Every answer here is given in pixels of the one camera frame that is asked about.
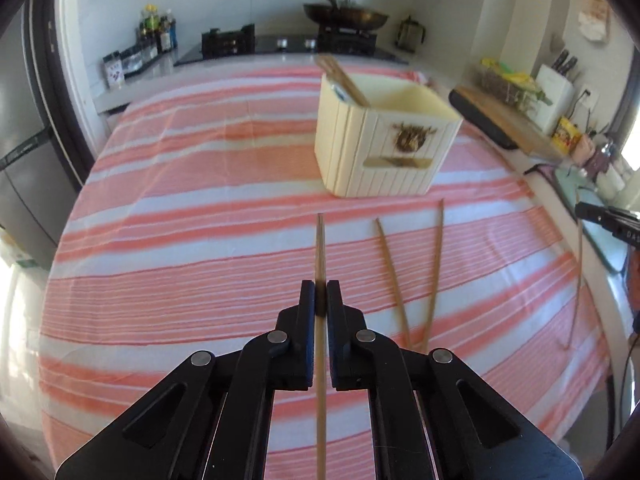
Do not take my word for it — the wooden chopstick three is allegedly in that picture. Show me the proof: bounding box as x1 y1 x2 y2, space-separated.
559 220 585 356

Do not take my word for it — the wooden chopstick four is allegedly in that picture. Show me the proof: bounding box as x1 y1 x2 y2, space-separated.
314 214 326 480

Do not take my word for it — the wooden chopstick two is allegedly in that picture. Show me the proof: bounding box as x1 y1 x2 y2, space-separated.
421 199 445 354

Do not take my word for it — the wooden chopstick one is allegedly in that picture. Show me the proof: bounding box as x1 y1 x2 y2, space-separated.
375 218 411 348

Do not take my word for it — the wooden chopstick seven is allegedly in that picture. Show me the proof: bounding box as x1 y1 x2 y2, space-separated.
322 54 372 108

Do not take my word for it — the wooden chopstick six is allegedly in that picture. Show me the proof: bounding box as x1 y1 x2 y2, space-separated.
314 54 371 108

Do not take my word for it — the large steel spoon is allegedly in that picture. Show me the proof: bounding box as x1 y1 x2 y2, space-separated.
331 84 354 105

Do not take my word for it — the wooden chopstick five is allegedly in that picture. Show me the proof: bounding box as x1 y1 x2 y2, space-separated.
314 54 349 93

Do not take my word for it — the yellow snack packet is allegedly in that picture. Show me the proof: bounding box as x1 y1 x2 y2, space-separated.
551 116 582 155

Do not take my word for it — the wooden cutting board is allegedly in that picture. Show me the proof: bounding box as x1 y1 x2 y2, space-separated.
448 86 564 162

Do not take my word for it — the white knife block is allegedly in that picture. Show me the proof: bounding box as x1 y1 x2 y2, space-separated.
526 49 577 136

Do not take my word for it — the pink striped tablecloth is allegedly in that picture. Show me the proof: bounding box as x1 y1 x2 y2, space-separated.
39 66 610 464

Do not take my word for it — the cream utensil holder box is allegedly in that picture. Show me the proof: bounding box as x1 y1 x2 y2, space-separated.
314 74 463 198

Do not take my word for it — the dark glass kettle jar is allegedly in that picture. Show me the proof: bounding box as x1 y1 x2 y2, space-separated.
395 16 426 53

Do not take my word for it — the grey refrigerator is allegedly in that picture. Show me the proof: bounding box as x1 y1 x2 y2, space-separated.
1 6 79 270

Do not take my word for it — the black gas stove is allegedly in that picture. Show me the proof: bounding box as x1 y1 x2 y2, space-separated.
175 24 407 66

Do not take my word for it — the wok with glass lid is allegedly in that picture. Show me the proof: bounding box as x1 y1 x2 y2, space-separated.
303 0 388 32

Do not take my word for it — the white spice shaker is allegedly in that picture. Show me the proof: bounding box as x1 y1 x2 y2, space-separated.
103 51 125 89

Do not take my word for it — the spice jar rack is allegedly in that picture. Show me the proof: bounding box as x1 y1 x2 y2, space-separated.
120 42 158 78

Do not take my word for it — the sauce bottles group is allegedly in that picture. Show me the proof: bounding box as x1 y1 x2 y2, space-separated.
137 4 178 58

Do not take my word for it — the wire basket with bags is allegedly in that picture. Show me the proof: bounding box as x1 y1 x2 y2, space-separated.
476 58 552 112

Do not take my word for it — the hanging wall pouch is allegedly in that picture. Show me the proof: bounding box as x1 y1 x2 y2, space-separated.
578 0 611 44

